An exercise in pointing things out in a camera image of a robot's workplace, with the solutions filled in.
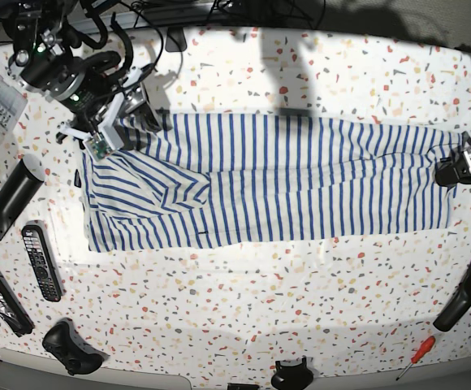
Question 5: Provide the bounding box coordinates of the black handheld grip device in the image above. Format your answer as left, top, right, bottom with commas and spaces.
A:
433, 266, 471, 332

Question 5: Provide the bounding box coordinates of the grey table clamp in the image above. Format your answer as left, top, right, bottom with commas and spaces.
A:
165, 27, 188, 53

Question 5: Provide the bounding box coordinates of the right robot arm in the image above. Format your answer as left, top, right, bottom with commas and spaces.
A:
2, 1, 162, 161

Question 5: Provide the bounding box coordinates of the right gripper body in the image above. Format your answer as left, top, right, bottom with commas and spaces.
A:
56, 67, 154, 161

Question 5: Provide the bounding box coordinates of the black game controller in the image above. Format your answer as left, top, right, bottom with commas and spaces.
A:
42, 321, 104, 376

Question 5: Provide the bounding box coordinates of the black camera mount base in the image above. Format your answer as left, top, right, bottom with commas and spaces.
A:
270, 357, 314, 390

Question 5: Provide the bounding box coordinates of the black TV remote control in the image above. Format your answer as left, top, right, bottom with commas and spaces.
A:
21, 223, 63, 302

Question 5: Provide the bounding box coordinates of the black cylindrical tube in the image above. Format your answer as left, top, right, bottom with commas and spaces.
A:
0, 154, 45, 241

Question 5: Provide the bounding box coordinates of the red handled screwdriver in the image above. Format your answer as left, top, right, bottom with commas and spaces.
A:
395, 336, 436, 381

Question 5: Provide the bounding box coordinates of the long black bar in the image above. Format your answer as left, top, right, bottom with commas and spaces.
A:
0, 272, 34, 337

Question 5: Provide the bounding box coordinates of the blue white striped t-shirt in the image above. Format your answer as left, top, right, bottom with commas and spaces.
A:
80, 114, 461, 253

